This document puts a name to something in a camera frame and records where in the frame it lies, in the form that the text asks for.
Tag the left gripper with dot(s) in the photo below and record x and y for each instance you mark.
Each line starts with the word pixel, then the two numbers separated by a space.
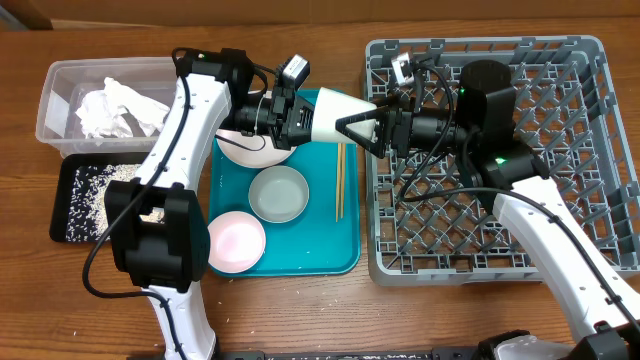
pixel 286 116

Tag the small white cup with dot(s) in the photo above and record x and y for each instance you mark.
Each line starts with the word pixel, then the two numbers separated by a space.
pixel 330 106

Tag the wooden chopstick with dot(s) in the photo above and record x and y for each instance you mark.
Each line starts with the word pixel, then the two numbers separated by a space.
pixel 338 195
pixel 343 180

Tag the grey dishwasher rack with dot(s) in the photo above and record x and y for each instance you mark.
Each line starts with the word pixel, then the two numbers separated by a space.
pixel 566 110

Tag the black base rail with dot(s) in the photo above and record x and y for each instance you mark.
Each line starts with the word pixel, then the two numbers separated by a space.
pixel 442 353

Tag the small pink plate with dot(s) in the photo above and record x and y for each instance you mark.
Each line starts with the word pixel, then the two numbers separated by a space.
pixel 237 242

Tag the large white plate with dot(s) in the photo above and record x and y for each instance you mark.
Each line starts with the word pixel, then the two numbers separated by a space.
pixel 250 152

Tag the white napkin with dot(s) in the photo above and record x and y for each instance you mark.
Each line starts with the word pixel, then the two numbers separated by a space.
pixel 104 113

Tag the black food waste tray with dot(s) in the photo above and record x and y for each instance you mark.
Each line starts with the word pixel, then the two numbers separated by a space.
pixel 63 193

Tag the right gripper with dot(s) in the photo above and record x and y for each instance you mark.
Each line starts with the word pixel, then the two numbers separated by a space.
pixel 396 120

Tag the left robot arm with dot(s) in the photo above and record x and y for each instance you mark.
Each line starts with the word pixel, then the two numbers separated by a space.
pixel 156 227

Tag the grey bowl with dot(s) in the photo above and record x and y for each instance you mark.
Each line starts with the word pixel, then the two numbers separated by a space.
pixel 278 194

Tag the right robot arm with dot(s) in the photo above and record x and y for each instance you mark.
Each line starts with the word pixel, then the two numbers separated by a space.
pixel 514 185

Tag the teal serving tray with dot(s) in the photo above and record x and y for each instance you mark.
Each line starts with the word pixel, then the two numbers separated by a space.
pixel 314 243

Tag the clear plastic waste bin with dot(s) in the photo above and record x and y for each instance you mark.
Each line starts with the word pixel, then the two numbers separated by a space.
pixel 68 81

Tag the pile of rice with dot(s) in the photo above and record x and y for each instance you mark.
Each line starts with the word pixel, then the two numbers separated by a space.
pixel 87 218

